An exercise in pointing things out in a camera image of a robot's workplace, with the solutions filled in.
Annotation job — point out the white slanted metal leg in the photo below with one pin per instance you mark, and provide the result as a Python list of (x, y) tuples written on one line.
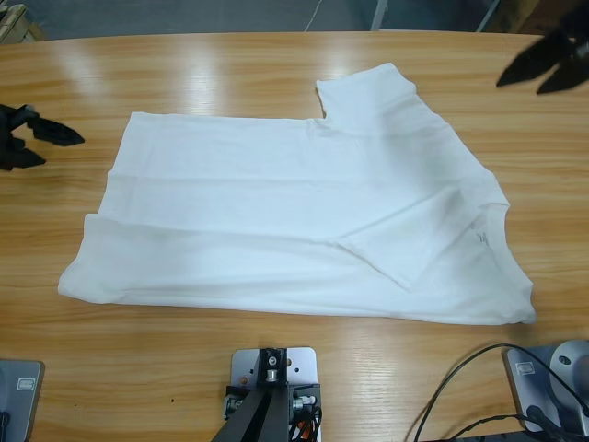
[(488, 14)]

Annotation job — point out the cardboard box green print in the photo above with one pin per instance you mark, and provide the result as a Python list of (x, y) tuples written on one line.
[(508, 14)]

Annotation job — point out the white T-shirt black logo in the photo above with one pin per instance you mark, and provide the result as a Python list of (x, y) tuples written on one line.
[(276, 207)]

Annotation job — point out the white mounting plate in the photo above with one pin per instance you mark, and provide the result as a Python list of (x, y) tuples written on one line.
[(303, 361)]

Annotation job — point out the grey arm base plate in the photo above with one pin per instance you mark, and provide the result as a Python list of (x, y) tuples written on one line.
[(20, 405), (522, 391)]

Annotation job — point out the black corner bracket silver knob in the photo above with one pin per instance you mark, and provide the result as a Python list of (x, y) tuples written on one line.
[(303, 398), (232, 405)]

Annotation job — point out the cardboard box black lettering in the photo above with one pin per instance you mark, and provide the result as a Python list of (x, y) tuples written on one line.
[(536, 16)]

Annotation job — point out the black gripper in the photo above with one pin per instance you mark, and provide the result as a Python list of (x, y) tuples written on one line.
[(14, 124), (577, 25)]

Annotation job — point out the white upright metal leg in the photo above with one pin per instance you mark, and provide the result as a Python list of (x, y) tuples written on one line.
[(381, 13)]

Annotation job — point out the dark camera post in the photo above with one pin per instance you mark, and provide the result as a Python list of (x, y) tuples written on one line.
[(262, 423)]

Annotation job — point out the wooden pallet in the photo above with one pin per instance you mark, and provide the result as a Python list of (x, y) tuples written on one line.
[(20, 25)]

